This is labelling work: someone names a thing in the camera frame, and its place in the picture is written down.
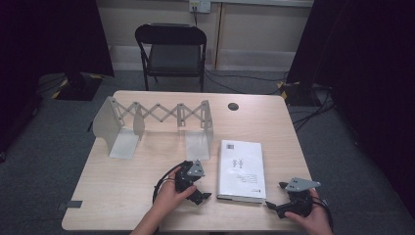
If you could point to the expandable grey metal book rack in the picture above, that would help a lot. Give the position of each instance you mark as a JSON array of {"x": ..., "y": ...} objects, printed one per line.
[{"x": 104, "y": 125}]

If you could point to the grey tape strip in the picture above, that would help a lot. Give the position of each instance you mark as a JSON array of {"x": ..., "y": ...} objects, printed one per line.
[{"x": 73, "y": 204}]

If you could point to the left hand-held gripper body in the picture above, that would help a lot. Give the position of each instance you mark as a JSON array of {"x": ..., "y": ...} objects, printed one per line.
[{"x": 184, "y": 178}]

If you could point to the white book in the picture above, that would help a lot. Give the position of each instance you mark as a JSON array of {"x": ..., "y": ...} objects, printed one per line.
[{"x": 241, "y": 156}]

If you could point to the black stand base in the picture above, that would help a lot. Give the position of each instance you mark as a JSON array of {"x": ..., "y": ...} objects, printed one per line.
[
  {"x": 300, "y": 95},
  {"x": 78, "y": 88}
]

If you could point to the black table grommet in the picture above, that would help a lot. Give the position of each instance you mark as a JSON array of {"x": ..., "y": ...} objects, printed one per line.
[{"x": 233, "y": 106}]

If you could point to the black curtain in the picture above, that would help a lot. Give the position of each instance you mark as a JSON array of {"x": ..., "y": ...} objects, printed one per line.
[
  {"x": 375, "y": 65},
  {"x": 49, "y": 32}
]

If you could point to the white wall socket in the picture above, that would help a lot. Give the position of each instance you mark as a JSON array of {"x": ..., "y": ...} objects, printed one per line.
[{"x": 200, "y": 6}]

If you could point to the black folding chair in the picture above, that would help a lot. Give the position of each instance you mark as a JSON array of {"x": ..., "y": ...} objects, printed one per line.
[{"x": 173, "y": 58}]

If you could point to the person's right hand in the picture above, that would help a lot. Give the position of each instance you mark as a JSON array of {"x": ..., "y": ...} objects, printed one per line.
[{"x": 314, "y": 222}]

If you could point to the person's left hand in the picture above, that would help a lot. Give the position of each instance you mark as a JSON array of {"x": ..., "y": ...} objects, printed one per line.
[{"x": 169, "y": 199}]

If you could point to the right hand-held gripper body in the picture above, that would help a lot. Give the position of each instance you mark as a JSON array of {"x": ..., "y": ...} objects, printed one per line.
[{"x": 300, "y": 199}]

